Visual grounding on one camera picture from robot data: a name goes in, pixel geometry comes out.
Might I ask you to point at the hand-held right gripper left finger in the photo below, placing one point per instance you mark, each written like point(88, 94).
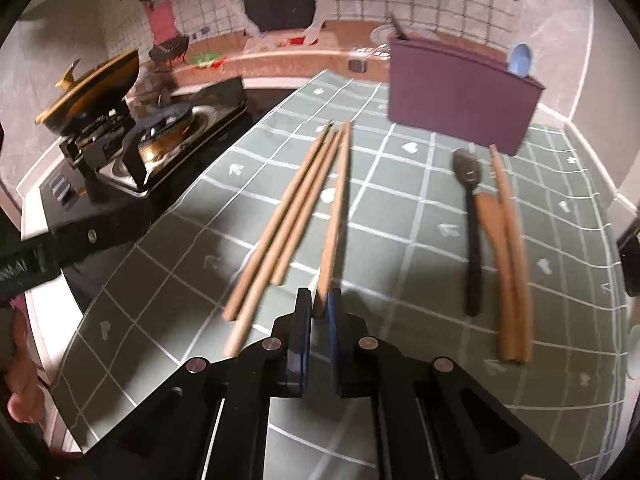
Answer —
point(303, 340)

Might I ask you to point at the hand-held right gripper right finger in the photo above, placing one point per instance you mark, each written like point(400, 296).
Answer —
point(334, 340)

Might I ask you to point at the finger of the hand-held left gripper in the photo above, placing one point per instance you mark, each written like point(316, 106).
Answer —
point(92, 235)

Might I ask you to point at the wooden chopstick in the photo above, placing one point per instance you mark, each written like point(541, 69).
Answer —
point(512, 240)
point(310, 205)
point(280, 217)
point(287, 240)
point(336, 210)

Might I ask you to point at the black spoon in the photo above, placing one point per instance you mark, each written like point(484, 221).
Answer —
point(472, 240)

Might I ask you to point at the wooden spoon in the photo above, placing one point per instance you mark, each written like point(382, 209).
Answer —
point(495, 260)

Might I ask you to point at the purple utensil container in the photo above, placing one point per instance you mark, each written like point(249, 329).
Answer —
point(460, 95)

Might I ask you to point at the person's left hand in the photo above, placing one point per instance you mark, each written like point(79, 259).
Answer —
point(22, 370)

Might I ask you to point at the green checked table mat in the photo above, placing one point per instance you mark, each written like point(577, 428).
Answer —
point(400, 260)

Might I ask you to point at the black gas stove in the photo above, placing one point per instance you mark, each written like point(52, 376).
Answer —
point(165, 135)

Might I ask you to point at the pan with yellow lid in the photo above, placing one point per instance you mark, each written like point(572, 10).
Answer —
point(95, 87)

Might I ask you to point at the blue spoon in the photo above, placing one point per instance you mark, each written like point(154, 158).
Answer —
point(520, 60)

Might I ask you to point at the wall poster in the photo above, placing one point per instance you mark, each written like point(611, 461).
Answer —
point(210, 5)

